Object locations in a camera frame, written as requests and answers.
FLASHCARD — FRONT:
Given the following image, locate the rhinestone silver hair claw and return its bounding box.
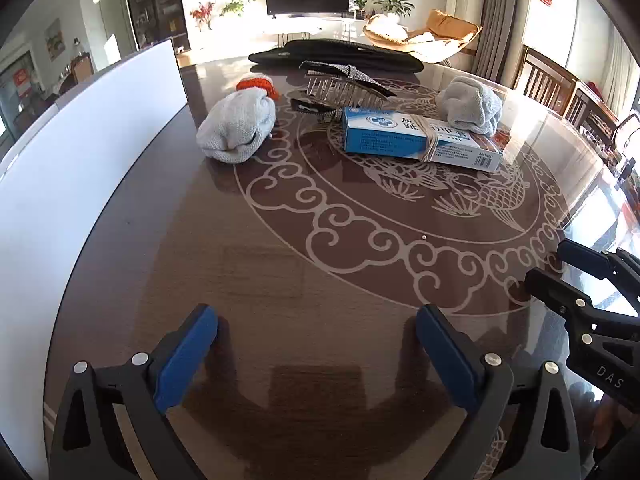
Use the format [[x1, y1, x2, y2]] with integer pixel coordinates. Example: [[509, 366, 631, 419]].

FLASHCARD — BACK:
[[290, 60, 398, 122]]

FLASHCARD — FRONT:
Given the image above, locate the person's right hand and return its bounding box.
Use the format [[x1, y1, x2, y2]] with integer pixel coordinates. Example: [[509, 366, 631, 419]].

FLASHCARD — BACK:
[[591, 402, 632, 452]]

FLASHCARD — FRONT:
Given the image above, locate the blue white medicine box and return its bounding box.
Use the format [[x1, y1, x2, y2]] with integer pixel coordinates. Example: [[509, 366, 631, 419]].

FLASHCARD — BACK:
[[342, 106, 505, 174]]

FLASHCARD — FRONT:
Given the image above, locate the chrome frame chair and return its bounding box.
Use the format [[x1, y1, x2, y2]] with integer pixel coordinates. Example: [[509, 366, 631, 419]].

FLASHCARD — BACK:
[[617, 114, 640, 161]]

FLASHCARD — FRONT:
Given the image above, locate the brown upholstered chair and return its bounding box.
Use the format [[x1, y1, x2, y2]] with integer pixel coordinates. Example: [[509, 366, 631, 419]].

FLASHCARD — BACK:
[[70, 55, 96, 83]]

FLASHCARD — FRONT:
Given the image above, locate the red flower vase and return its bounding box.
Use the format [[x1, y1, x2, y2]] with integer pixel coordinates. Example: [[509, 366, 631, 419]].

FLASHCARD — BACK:
[[190, 1, 216, 30]]

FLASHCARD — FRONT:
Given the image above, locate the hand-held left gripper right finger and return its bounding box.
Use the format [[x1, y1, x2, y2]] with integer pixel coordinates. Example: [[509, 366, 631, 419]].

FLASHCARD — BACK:
[[416, 304, 581, 480]]

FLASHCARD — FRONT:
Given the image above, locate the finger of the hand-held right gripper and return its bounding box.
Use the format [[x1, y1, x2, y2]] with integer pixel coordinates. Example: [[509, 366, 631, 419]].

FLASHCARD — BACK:
[[523, 267, 640, 341], [556, 238, 640, 307]]

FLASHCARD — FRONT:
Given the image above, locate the grey knit glove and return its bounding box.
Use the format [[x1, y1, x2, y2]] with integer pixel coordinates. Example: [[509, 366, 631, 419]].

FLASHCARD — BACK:
[[436, 76, 503, 137]]

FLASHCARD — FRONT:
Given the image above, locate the white board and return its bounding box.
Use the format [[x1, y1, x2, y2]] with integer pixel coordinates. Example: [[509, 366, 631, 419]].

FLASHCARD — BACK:
[[0, 37, 191, 471]]

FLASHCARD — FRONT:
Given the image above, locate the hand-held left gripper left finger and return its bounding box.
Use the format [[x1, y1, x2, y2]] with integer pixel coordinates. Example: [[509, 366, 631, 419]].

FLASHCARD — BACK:
[[50, 303, 220, 480]]

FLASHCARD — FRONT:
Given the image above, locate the grey curtain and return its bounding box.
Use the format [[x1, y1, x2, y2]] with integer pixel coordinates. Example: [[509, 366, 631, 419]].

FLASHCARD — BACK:
[[472, 0, 521, 83]]

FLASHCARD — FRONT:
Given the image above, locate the orange lounge chair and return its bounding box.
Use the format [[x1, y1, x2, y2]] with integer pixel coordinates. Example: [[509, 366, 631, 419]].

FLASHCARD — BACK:
[[362, 8, 483, 63]]

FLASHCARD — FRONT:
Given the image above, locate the glove small orange cuff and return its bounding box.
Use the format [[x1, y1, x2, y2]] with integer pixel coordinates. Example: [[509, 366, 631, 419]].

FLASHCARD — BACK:
[[196, 74, 279, 164]]

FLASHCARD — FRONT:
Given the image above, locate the dark display cabinet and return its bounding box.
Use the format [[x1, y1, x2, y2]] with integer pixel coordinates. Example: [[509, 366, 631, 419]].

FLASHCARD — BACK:
[[122, 0, 188, 53]]

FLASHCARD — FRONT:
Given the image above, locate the framed wall painting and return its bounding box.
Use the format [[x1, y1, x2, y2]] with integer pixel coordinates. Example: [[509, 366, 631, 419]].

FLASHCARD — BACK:
[[44, 18, 66, 62]]

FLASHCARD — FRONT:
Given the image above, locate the wooden slat-back chair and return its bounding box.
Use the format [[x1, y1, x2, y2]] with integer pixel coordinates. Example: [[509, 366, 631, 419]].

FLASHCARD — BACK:
[[512, 45, 578, 116], [565, 80, 618, 133]]

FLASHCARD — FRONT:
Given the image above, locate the white tv console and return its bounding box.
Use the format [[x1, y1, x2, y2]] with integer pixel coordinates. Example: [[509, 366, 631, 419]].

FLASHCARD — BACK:
[[260, 15, 371, 41]]

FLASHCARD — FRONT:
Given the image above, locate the large potted plant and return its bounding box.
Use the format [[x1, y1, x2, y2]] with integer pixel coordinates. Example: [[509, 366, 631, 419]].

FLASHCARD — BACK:
[[372, 0, 416, 23]]

